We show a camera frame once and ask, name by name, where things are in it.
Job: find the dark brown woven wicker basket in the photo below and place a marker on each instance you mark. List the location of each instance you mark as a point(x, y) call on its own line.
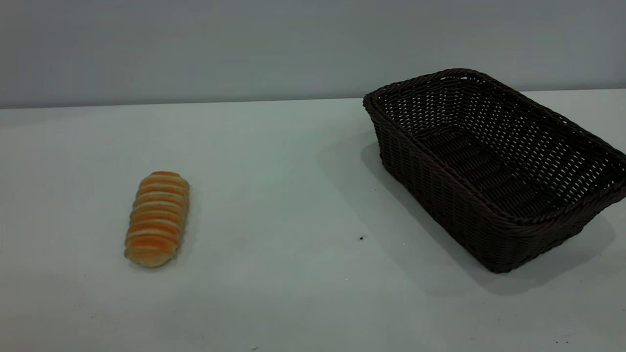
point(440, 195)

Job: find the orange striped bread roll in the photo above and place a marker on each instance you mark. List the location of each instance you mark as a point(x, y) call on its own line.
point(156, 220)

